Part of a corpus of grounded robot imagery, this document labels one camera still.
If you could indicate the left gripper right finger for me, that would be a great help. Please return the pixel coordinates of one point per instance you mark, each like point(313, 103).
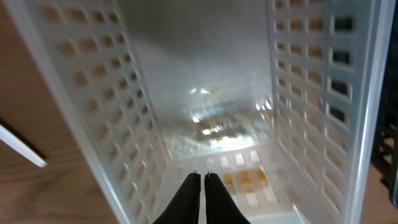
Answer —
point(220, 207)

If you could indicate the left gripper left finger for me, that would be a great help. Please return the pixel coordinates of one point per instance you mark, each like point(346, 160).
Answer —
point(185, 205)

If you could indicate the white plastic spoon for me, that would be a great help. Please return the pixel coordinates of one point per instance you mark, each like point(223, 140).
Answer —
point(21, 147)

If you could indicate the clear white plastic basket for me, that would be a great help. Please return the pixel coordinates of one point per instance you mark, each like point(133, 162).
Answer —
point(279, 98)

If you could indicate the black plastic basket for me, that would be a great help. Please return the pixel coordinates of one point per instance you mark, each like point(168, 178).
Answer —
point(384, 155)

